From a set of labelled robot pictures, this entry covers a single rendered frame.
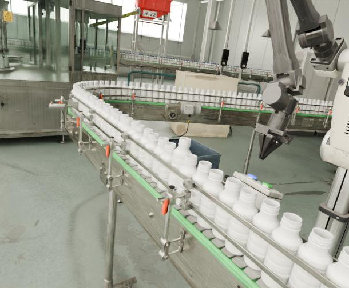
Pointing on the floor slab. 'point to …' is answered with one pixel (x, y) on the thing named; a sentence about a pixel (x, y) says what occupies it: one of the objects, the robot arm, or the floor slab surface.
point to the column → (207, 31)
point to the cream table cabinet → (182, 78)
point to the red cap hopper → (155, 11)
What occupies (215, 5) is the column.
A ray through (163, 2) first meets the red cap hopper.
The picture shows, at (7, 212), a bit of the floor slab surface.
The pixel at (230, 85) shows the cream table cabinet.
